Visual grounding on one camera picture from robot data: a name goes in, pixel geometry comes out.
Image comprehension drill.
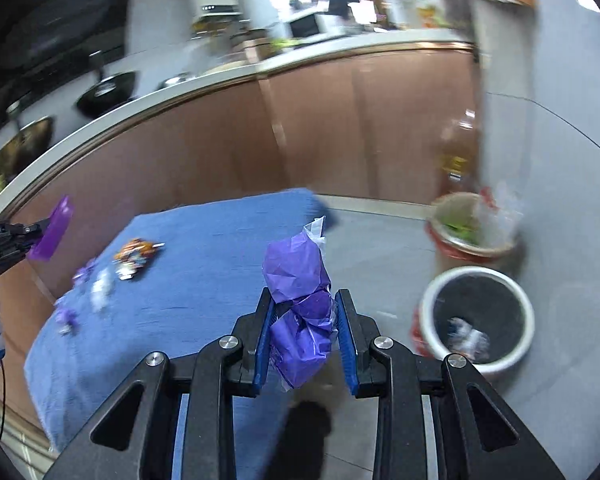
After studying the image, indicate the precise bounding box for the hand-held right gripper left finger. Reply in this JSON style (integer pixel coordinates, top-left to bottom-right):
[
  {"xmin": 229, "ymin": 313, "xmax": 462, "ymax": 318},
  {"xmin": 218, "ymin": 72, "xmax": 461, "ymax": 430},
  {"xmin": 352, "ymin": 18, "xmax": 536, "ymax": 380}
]
[{"xmin": 42, "ymin": 287, "xmax": 276, "ymax": 480}]

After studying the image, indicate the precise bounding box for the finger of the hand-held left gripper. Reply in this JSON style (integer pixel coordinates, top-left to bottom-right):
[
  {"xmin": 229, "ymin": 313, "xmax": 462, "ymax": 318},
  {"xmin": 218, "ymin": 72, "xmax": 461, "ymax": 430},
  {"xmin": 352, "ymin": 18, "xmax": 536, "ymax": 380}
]
[
  {"xmin": 0, "ymin": 239, "xmax": 42, "ymax": 262},
  {"xmin": 0, "ymin": 220, "xmax": 46, "ymax": 238}
]

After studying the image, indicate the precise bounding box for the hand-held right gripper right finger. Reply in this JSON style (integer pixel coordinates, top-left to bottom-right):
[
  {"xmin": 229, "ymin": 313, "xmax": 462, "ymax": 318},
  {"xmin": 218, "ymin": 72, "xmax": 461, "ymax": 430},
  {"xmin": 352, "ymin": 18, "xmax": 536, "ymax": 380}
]
[{"xmin": 332, "ymin": 288, "xmax": 566, "ymax": 480}]

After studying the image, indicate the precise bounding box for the large purple wrapper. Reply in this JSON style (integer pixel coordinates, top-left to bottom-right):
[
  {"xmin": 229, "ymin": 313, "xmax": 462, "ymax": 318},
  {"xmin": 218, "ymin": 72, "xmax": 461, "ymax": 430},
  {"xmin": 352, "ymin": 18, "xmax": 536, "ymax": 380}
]
[{"xmin": 262, "ymin": 216, "xmax": 338, "ymax": 391}]

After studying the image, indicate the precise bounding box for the white bin with black bag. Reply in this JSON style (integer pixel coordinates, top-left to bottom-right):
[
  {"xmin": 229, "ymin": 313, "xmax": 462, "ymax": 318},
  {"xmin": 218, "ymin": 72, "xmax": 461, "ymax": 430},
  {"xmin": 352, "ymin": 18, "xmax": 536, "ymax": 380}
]
[{"xmin": 412, "ymin": 266, "xmax": 536, "ymax": 380}]

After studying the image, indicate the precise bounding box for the blue white milk carton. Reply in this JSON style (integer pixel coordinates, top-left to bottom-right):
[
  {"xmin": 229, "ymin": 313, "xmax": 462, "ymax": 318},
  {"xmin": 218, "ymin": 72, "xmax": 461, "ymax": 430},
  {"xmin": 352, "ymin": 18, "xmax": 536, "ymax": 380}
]
[{"xmin": 447, "ymin": 317, "xmax": 491, "ymax": 361}]

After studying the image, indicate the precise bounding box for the small purple wrapper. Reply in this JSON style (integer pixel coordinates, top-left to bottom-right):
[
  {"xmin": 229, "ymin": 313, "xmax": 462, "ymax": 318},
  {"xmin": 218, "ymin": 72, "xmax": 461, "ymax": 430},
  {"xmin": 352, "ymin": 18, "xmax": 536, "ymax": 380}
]
[
  {"xmin": 55, "ymin": 307, "xmax": 78, "ymax": 336},
  {"xmin": 72, "ymin": 259, "xmax": 97, "ymax": 286}
]

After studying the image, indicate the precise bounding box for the white crumpled tissue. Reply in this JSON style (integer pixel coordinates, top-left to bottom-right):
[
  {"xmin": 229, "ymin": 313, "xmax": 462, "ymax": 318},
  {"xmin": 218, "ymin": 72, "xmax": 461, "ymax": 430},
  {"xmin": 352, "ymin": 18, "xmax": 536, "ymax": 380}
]
[{"xmin": 91, "ymin": 267, "xmax": 113, "ymax": 311}]

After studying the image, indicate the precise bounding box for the blue towel mat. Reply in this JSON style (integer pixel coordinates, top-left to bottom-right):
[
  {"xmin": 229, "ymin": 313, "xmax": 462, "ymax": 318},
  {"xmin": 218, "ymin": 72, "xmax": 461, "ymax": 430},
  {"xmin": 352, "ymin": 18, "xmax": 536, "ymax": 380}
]
[{"xmin": 24, "ymin": 187, "xmax": 341, "ymax": 480}]

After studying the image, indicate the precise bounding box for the orange snack packet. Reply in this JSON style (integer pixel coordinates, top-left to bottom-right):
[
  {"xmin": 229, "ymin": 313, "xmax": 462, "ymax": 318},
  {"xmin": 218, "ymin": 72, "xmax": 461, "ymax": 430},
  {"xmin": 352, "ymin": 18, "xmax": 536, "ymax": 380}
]
[{"xmin": 112, "ymin": 237, "xmax": 166, "ymax": 281}]

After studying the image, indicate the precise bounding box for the beige bin with red band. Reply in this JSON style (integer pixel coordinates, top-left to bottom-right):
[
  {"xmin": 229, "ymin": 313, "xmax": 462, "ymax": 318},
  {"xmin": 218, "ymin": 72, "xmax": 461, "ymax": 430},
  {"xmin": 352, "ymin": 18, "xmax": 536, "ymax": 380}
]
[{"xmin": 426, "ymin": 192, "xmax": 521, "ymax": 261}]

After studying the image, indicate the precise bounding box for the black wok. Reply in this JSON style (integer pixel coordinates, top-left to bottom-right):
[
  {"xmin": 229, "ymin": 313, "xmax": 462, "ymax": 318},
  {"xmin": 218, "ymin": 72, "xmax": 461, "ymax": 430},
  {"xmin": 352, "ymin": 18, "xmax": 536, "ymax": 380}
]
[{"xmin": 76, "ymin": 51, "xmax": 138, "ymax": 116}]

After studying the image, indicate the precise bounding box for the black range hood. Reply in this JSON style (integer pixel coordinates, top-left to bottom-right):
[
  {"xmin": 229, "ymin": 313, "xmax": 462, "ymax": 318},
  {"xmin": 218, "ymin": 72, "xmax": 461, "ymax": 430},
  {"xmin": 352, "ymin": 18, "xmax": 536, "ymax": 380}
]
[{"xmin": 0, "ymin": 0, "xmax": 136, "ymax": 136}]

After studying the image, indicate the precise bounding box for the clear plastic packaging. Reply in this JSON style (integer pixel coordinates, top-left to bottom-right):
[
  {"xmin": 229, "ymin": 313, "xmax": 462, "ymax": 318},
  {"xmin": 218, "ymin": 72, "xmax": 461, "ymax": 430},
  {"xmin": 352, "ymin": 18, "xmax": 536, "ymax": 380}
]
[{"xmin": 480, "ymin": 180, "xmax": 526, "ymax": 241}]

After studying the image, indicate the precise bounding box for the cooking oil bottle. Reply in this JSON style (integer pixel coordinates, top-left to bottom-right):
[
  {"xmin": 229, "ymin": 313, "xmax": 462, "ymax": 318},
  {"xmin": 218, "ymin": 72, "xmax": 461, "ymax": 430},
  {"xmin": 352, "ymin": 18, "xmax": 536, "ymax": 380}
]
[{"xmin": 437, "ymin": 109, "xmax": 483, "ymax": 196}]

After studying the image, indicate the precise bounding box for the white microwave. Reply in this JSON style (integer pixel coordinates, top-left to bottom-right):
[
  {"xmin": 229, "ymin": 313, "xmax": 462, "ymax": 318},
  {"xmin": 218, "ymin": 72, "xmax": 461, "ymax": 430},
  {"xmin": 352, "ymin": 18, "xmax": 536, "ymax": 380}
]
[{"xmin": 285, "ymin": 10, "xmax": 326, "ymax": 38}]

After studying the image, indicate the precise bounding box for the yellow bottle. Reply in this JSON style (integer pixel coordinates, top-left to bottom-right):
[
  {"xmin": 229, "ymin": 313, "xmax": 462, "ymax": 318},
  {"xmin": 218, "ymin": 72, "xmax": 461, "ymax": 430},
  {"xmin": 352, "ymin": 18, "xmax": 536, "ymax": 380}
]
[{"xmin": 417, "ymin": 5, "xmax": 443, "ymax": 28}]

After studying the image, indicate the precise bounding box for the dark blue cloth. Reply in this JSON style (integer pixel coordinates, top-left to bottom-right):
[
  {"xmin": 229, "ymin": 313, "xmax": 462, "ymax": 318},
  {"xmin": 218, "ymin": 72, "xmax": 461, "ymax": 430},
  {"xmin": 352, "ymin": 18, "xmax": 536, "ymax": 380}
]
[{"xmin": 325, "ymin": 0, "xmax": 361, "ymax": 18}]

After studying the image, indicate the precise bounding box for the black cable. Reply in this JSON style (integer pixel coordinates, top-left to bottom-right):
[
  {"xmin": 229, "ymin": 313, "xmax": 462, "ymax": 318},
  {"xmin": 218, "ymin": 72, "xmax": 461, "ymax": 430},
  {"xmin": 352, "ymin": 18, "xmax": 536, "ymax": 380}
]
[{"xmin": 0, "ymin": 357, "xmax": 7, "ymax": 443}]

